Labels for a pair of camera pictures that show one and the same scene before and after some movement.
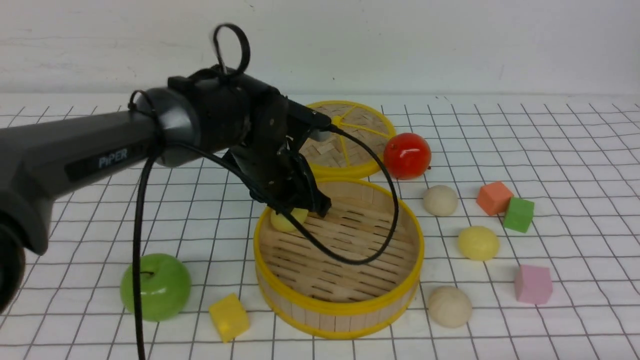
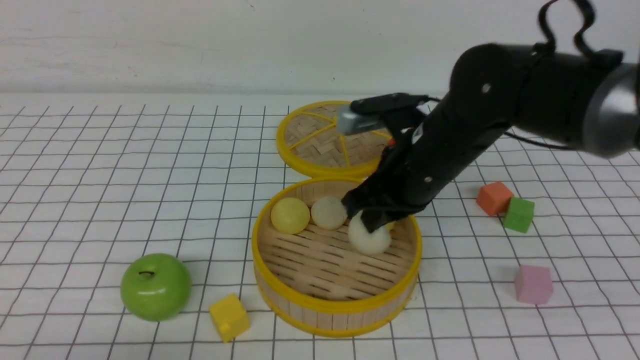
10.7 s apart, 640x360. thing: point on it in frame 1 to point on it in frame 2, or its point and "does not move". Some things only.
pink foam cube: [533, 284] does not move
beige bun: [449, 306] to [365, 242]
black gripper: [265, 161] to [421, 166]
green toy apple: [165, 287] does not move
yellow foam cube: [230, 316] does not move
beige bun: [440, 200] to [328, 213]
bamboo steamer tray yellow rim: [305, 290] does not move
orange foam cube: [493, 198] does not move
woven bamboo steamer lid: [340, 156] does not move
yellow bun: [478, 243] to [390, 226]
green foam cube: [519, 214] does not move
